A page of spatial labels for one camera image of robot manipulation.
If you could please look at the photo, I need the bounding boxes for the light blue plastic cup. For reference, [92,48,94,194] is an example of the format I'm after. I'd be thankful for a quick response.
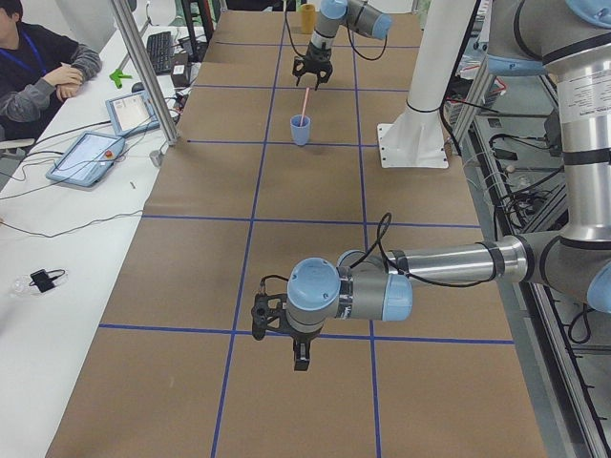
[290,114,311,146]

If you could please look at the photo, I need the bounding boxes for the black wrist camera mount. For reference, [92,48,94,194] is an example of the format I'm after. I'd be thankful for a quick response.
[251,274,290,341]

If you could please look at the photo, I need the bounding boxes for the tan wooden cup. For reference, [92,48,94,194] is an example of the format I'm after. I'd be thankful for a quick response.
[300,4,317,34]

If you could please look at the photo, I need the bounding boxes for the small black device with cable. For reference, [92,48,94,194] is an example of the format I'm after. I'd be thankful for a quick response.
[30,269,66,293]

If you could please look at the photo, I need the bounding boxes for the green plastic clamp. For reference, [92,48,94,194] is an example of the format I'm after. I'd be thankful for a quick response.
[109,69,133,89]

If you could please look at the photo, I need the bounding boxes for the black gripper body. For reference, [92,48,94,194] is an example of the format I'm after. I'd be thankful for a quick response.
[289,329,322,344]
[292,47,333,76]

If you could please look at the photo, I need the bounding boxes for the black keyboard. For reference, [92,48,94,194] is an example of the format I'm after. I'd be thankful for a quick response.
[146,31,174,74]

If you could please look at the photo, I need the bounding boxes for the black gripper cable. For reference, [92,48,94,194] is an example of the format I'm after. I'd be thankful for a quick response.
[343,212,497,289]

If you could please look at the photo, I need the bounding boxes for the white camera mast pedestal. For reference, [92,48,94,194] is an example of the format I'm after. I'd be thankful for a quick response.
[378,0,479,169]

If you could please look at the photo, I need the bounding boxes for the seated person dark hoodie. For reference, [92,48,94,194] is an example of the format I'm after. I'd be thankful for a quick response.
[1,1,102,140]

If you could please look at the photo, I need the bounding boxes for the aluminium frame post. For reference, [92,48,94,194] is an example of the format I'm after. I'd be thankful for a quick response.
[110,0,179,146]

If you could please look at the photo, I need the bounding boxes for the far blue teach pendant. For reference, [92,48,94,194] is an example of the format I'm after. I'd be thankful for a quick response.
[105,91,159,137]

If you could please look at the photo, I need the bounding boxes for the pink chopstick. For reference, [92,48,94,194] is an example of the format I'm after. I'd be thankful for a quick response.
[299,87,310,127]

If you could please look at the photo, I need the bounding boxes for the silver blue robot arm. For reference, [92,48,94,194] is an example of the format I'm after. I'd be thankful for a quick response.
[292,0,392,89]
[280,1,610,371]

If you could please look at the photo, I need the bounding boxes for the near blue teach pendant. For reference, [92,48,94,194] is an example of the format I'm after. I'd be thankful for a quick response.
[46,131,125,188]

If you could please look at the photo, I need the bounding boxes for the blue teach pendant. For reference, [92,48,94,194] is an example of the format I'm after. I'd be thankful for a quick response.
[46,131,125,188]
[105,91,159,137]

